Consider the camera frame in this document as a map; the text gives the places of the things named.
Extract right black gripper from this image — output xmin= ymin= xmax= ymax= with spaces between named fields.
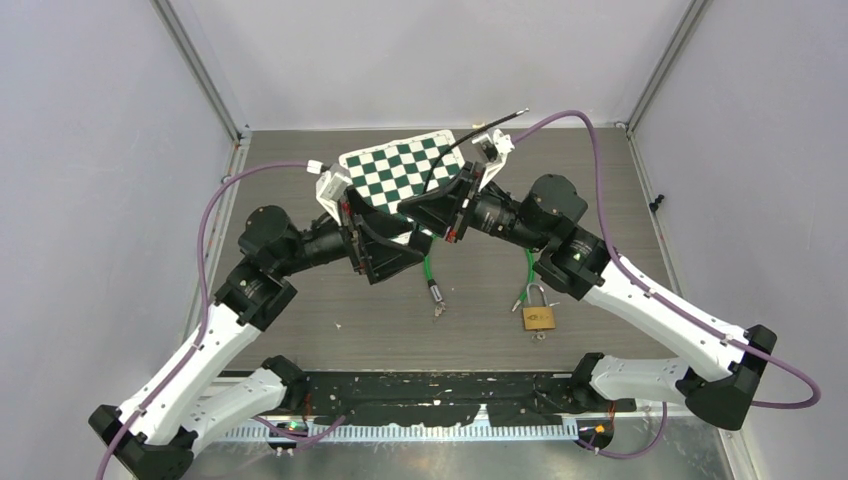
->
xmin=398 ymin=161 xmax=549 ymax=253

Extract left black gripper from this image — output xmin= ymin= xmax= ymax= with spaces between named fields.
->
xmin=276 ymin=186 xmax=425 ymax=281

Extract black cable lock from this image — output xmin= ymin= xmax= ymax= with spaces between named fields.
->
xmin=422 ymin=107 xmax=530 ymax=193

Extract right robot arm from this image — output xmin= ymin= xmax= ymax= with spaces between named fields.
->
xmin=398 ymin=167 xmax=777 ymax=431

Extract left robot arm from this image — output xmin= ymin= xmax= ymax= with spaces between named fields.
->
xmin=89 ymin=193 xmax=432 ymax=479

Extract green white chessboard mat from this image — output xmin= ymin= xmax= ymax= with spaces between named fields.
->
xmin=338 ymin=130 xmax=465 ymax=215

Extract brass padlock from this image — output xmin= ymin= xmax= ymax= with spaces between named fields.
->
xmin=522 ymin=282 xmax=556 ymax=332

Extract green cable lock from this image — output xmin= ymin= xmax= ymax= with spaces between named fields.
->
xmin=423 ymin=249 xmax=535 ymax=312

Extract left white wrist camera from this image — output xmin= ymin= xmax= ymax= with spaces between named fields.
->
xmin=306 ymin=160 xmax=352 ymax=224

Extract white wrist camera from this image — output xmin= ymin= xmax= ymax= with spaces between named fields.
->
xmin=471 ymin=129 xmax=515 ymax=192
xmin=306 ymin=160 xmax=352 ymax=224

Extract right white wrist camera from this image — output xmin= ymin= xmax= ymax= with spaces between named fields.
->
xmin=471 ymin=129 xmax=515 ymax=192

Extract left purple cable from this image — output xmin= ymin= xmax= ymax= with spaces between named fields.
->
xmin=95 ymin=161 xmax=319 ymax=480

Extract purple cable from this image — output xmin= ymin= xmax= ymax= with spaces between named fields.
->
xmin=511 ymin=109 xmax=823 ymax=460
xmin=95 ymin=161 xmax=319 ymax=480

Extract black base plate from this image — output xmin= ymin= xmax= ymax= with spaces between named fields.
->
xmin=281 ymin=371 xmax=636 ymax=427

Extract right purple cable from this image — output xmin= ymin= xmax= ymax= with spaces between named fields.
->
xmin=511 ymin=109 xmax=823 ymax=460

